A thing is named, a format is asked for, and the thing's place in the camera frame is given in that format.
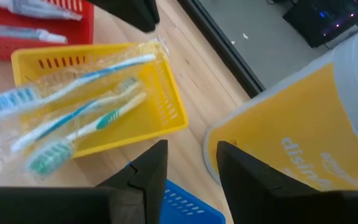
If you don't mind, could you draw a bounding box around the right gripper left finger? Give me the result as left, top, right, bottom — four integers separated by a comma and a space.
96, 139, 168, 224

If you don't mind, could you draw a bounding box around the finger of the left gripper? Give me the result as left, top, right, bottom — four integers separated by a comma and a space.
87, 0, 161, 34

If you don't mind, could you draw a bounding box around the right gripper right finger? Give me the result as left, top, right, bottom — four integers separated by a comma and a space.
216, 141, 319, 224

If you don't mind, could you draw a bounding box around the red white toothpaste tube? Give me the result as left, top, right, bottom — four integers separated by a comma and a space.
0, 0, 83, 22

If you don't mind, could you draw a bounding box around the teal toothbrush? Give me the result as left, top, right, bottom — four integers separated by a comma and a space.
25, 92, 148, 175

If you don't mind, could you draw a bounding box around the blue white toothbrush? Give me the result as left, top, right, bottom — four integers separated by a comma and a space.
10, 77, 141, 153

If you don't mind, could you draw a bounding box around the blue plastic basket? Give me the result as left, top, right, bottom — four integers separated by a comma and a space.
158, 179, 226, 224

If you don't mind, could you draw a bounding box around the red plastic basket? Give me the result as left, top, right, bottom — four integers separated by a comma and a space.
0, 0, 95, 62

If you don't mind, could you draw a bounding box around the yellow plastic basket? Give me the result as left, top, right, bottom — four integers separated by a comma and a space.
10, 42, 189, 159

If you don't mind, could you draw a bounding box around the yellow white wipes canister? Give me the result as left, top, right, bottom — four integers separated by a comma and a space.
202, 20, 358, 192

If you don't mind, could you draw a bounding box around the black computer with lights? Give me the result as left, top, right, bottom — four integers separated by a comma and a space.
283, 0, 358, 49

